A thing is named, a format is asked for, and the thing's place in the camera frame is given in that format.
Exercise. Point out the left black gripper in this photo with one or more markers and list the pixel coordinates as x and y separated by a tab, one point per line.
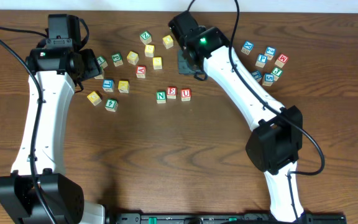
92	64

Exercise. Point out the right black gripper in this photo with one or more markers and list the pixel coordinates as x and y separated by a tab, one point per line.
184	64

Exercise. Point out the red U block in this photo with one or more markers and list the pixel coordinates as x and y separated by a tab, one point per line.
185	94

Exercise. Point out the red E block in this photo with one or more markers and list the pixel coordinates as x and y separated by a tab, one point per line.
171	92

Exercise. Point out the green N block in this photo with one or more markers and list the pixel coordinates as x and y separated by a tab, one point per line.
161	97

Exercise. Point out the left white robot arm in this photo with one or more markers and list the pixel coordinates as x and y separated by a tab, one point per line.
37	190

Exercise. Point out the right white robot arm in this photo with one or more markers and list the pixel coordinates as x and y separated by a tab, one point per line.
273	144

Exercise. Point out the green 7 block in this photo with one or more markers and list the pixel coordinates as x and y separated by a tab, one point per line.
102	62

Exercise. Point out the green V block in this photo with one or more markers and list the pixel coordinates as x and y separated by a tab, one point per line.
100	76

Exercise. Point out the blue L block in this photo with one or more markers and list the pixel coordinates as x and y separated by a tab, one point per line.
108	85

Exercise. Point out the yellow C block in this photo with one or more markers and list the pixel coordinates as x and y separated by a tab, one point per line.
95	97

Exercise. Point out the yellow block top centre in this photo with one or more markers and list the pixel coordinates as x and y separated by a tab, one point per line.
168	41

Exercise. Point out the yellow block beside L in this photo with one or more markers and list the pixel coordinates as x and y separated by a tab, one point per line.
123	86

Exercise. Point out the yellow S block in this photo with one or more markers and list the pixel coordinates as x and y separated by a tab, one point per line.
149	50

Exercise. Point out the green 4 block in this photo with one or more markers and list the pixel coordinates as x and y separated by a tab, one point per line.
111	105

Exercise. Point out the yellow O block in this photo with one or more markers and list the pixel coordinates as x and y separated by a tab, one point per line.
132	58

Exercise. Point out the green Z block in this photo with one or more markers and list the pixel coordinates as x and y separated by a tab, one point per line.
145	37

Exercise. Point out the blue X block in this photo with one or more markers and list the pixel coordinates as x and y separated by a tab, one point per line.
247	47

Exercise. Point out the blue T block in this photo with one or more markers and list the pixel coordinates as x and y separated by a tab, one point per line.
257	75

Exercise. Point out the blue P block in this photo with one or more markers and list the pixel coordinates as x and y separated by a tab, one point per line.
261	61

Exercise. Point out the blue 5 block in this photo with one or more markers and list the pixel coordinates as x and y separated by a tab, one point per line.
268	79

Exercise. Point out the blue 2 block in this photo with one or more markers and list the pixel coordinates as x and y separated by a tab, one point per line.
270	52

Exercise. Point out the green J block right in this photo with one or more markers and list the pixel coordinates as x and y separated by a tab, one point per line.
276	72

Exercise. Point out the red M block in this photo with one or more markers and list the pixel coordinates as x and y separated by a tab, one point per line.
281	60

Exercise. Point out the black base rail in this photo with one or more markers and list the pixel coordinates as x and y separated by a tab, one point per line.
136	218

